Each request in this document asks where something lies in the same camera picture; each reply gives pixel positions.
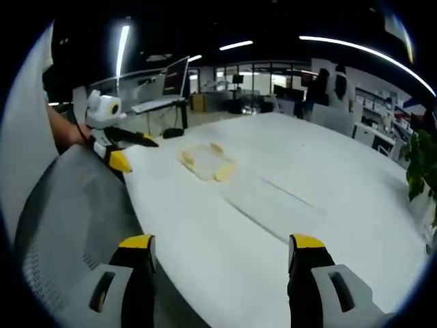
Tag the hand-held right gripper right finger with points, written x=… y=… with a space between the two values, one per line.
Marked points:
x=314 y=273

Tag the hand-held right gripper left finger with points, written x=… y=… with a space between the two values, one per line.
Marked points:
x=134 y=273

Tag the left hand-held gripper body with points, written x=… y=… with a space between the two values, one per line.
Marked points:
x=102 y=116

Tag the small black object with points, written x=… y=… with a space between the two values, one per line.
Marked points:
x=173 y=133

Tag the white standing desk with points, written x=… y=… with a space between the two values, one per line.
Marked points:
x=157 y=104

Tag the long ceiling light strip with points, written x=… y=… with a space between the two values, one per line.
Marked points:
x=122 y=51

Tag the grey mesh office chair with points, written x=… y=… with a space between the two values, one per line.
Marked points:
x=85 y=222

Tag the computer monitor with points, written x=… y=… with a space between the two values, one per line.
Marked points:
x=175 y=77

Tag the cardboard box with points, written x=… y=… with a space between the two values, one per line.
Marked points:
x=198 y=102

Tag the person's white clothing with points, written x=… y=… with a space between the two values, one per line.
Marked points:
x=27 y=119

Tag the short ceiling light strip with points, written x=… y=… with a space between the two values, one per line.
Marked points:
x=235 y=45

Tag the green potted plant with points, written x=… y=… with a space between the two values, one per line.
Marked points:
x=421 y=164

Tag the white chair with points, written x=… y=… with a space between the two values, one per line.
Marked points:
x=333 y=119

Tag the curved ceiling light strip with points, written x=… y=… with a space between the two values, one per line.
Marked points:
x=368 y=51

